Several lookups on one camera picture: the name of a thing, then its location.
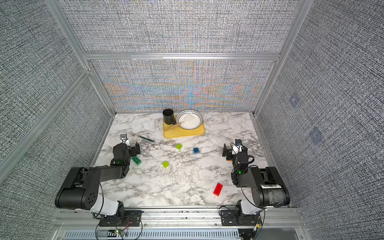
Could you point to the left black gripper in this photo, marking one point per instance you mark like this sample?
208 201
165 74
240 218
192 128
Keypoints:
134 152

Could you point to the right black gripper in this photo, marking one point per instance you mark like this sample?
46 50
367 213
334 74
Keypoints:
230 153

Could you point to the dark green lego brick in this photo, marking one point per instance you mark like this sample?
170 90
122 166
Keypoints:
136 160

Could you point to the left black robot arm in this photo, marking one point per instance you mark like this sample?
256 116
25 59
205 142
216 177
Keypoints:
82 188

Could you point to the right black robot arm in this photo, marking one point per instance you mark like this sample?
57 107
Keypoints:
266 185

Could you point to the red lego brick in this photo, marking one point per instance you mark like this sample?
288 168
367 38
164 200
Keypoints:
218 190

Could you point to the yellow tray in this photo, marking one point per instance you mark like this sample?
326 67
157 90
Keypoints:
179 132

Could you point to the black mug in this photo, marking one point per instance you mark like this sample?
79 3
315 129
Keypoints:
168 115

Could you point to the white patterned bowl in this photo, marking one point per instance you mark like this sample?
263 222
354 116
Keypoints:
197 122

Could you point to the wooden spatula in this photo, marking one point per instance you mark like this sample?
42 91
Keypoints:
177 124

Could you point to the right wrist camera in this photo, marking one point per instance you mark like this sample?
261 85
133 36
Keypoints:
239 145

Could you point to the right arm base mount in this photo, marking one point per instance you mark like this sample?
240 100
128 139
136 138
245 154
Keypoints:
233 218

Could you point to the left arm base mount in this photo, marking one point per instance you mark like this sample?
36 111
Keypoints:
131 218

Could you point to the white vented cable duct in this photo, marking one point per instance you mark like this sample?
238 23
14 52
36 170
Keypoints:
154 234

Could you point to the aluminium front rail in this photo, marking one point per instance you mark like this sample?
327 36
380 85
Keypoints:
191 217

